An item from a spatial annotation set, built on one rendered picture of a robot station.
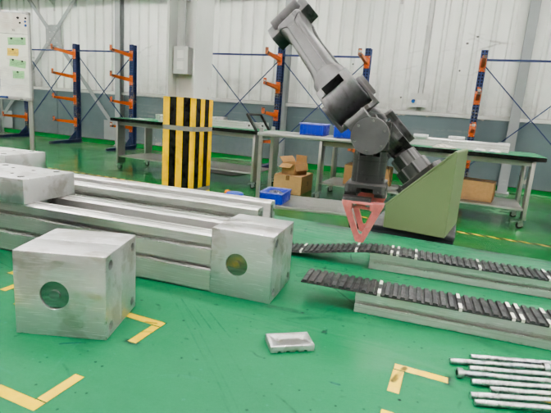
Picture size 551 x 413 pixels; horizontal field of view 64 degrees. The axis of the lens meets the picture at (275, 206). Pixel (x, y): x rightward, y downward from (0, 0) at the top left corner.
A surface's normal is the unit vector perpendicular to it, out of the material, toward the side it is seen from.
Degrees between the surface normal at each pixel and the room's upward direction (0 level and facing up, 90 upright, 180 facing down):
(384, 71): 90
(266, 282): 90
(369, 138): 90
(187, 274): 90
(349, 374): 0
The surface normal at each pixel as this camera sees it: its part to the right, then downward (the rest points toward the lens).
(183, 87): -0.39, 0.17
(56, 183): 0.95, 0.13
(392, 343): 0.07, -0.98
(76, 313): -0.04, 0.21
